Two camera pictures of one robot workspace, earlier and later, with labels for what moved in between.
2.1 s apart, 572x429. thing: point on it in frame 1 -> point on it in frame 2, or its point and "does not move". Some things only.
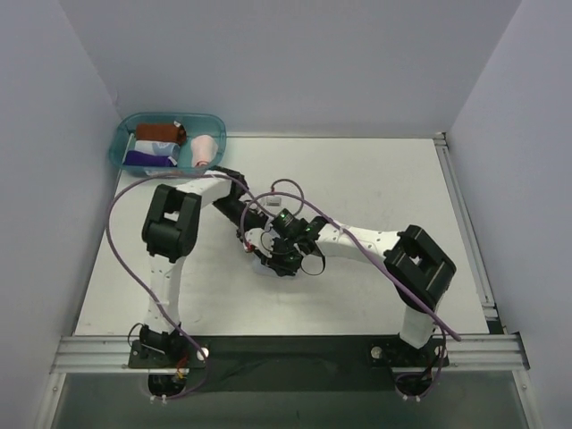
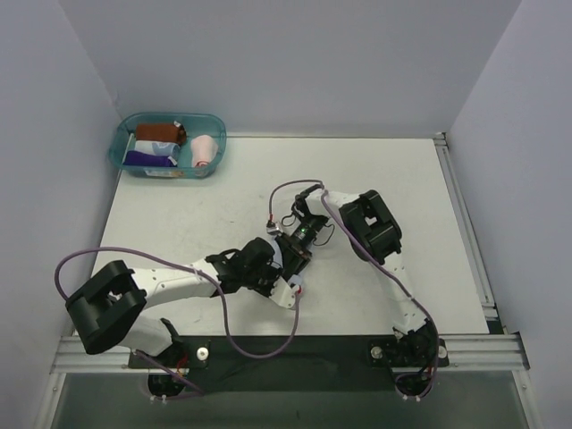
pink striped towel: (203, 148) does not move
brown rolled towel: (167, 132) does not move
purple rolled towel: (144, 159) does not move
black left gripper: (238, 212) -> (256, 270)
